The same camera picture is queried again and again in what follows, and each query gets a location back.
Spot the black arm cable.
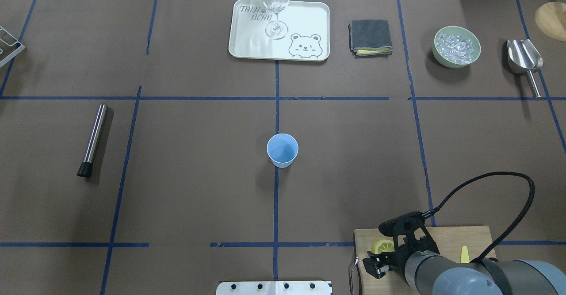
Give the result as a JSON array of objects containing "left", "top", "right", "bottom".
[{"left": 422, "top": 172, "right": 535, "bottom": 262}]

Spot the white wire cup rack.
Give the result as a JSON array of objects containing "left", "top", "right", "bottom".
[{"left": 0, "top": 27, "right": 26, "bottom": 67}]

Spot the cream bear tray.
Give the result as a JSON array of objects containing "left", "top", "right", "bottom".
[{"left": 228, "top": 0, "right": 331, "bottom": 61}]

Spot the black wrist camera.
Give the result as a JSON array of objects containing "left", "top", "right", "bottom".
[{"left": 378, "top": 211, "right": 430, "bottom": 249}]

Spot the grey folded cloth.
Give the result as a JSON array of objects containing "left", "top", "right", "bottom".
[{"left": 348, "top": 19, "right": 394, "bottom": 57}]

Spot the wooden cutting board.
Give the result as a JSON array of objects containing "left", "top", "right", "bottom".
[{"left": 353, "top": 226, "right": 493, "bottom": 295}]

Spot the green bowl of ice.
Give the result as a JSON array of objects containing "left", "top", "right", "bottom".
[{"left": 432, "top": 26, "right": 482, "bottom": 69}]

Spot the light blue plastic cup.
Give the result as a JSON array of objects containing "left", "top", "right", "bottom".
[{"left": 266, "top": 133, "right": 299, "bottom": 168}]

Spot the lemon slice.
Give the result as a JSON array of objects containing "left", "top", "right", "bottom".
[{"left": 371, "top": 239, "right": 395, "bottom": 254}]

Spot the yellow plastic knife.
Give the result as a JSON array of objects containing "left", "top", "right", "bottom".
[{"left": 459, "top": 245, "right": 470, "bottom": 264}]

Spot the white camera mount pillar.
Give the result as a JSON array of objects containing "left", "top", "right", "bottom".
[{"left": 216, "top": 280, "right": 333, "bottom": 295}]

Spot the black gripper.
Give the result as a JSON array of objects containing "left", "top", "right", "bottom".
[{"left": 362, "top": 238, "right": 440, "bottom": 287}]

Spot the metal ice scoop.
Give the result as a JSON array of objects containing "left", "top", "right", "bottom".
[{"left": 507, "top": 39, "right": 543, "bottom": 101}]

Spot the wooden paper towel stand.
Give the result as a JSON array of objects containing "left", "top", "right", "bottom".
[{"left": 535, "top": 1, "right": 566, "bottom": 42}]

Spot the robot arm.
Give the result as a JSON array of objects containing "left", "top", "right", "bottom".
[{"left": 362, "top": 238, "right": 566, "bottom": 295}]

